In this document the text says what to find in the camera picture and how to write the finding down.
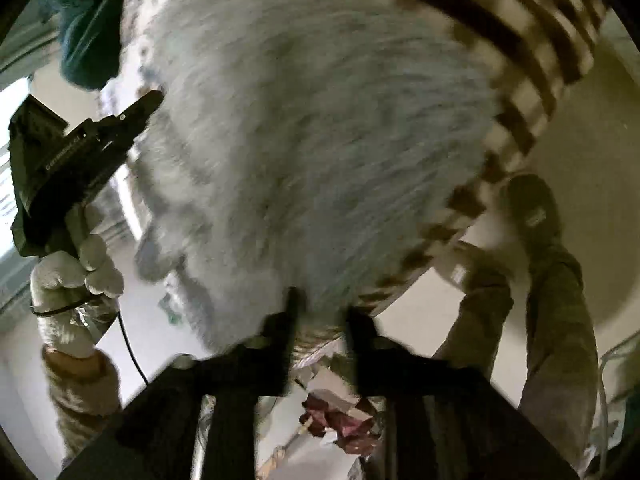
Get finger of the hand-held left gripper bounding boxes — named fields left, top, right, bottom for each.
left=119, top=89, right=165, bottom=147

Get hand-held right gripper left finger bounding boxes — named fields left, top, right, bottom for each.
left=59, top=286, right=302, bottom=480

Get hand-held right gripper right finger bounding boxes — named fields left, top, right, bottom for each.
left=345, top=307, right=532, bottom=480

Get grey fluffy pants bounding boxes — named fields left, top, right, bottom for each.
left=122, top=0, right=507, bottom=357

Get person's left forearm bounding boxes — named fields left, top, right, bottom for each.
left=41, top=346, right=124, bottom=463

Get person's left hand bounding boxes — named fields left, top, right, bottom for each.
left=29, top=205, right=126, bottom=359

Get dark red cloth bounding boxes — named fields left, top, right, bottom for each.
left=299, top=392, right=382, bottom=457

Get teal fleece blanket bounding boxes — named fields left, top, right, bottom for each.
left=39, top=0, right=137, bottom=89

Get straw broom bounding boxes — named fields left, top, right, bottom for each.
left=256, top=425, right=307, bottom=480

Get person's left leg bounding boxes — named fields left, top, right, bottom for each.
left=432, top=280, right=516, bottom=367

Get person's leg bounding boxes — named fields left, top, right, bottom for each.
left=517, top=245, right=601, bottom=467
left=432, top=280, right=516, bottom=367

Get person's left slipper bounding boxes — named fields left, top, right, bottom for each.
left=434, top=240, right=512, bottom=295

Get person's slipper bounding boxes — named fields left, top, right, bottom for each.
left=501, top=174, right=565, bottom=256
left=434, top=240, right=512, bottom=295

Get person's right leg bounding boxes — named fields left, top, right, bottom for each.
left=517, top=245, right=601, bottom=467

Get person's right slipper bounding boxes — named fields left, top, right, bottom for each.
left=501, top=174, right=565, bottom=256

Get bed with floral checked sheet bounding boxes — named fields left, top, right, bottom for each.
left=97, top=0, right=609, bottom=321

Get black cable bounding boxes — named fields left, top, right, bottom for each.
left=116, top=310, right=151, bottom=387

